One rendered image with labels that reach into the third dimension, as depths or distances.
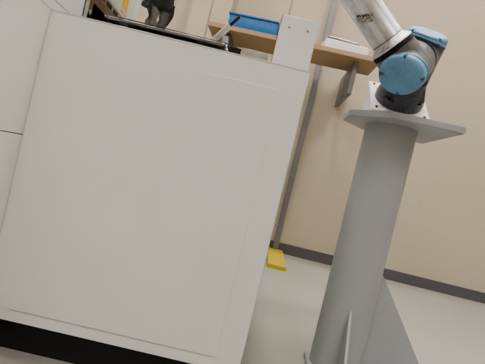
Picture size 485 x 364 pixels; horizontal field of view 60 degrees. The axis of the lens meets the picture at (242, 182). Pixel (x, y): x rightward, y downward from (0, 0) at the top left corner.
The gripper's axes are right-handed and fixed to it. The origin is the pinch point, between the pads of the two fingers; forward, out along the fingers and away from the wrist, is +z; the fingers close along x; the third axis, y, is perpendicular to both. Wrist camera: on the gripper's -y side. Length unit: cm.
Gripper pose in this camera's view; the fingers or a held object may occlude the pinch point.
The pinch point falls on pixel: (155, 33)
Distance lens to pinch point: 142.6
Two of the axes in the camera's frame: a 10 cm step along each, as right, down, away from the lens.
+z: -2.3, 9.7, 0.2
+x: -7.3, -1.6, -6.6
